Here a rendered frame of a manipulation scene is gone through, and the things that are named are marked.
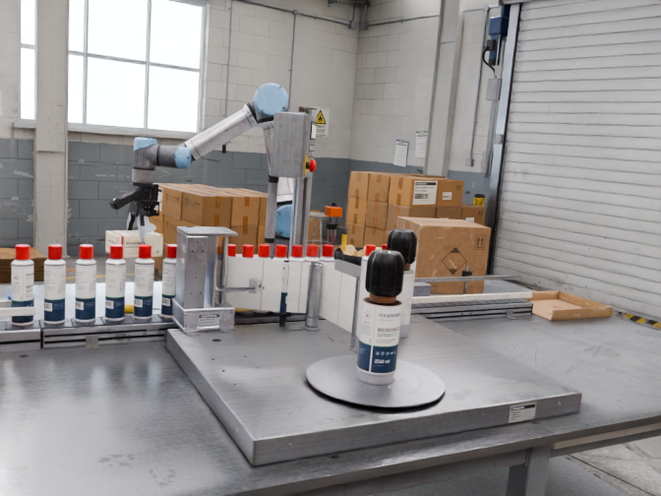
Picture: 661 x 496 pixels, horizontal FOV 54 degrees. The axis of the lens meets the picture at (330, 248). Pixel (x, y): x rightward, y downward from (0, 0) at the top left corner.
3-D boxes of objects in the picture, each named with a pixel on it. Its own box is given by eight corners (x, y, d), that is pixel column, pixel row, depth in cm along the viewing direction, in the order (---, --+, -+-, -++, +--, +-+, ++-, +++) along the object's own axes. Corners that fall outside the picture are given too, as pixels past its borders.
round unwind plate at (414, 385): (346, 419, 123) (346, 413, 123) (284, 365, 150) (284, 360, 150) (473, 402, 137) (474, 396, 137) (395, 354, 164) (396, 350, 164)
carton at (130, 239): (117, 258, 219) (117, 236, 218) (105, 251, 229) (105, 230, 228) (162, 256, 229) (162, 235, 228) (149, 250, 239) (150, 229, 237)
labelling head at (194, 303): (182, 332, 168) (186, 234, 164) (170, 318, 179) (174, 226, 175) (233, 329, 174) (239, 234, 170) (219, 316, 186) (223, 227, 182)
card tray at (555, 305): (551, 321, 232) (553, 310, 232) (502, 302, 255) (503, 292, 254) (609, 316, 246) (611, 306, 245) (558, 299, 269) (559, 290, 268)
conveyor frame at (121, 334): (40, 348, 163) (40, 331, 162) (38, 336, 173) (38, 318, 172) (531, 315, 238) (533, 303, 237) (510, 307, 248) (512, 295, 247)
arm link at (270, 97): (306, 232, 242) (283, 85, 235) (309, 235, 227) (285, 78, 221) (273, 237, 240) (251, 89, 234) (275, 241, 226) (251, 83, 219)
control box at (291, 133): (270, 176, 193) (273, 111, 190) (281, 174, 209) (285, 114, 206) (303, 179, 191) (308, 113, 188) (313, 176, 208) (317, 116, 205)
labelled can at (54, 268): (43, 326, 165) (44, 247, 162) (42, 320, 170) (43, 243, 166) (66, 325, 167) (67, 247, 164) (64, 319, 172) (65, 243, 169)
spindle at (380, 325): (368, 387, 138) (380, 254, 133) (347, 372, 146) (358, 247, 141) (402, 383, 142) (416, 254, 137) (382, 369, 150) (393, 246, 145)
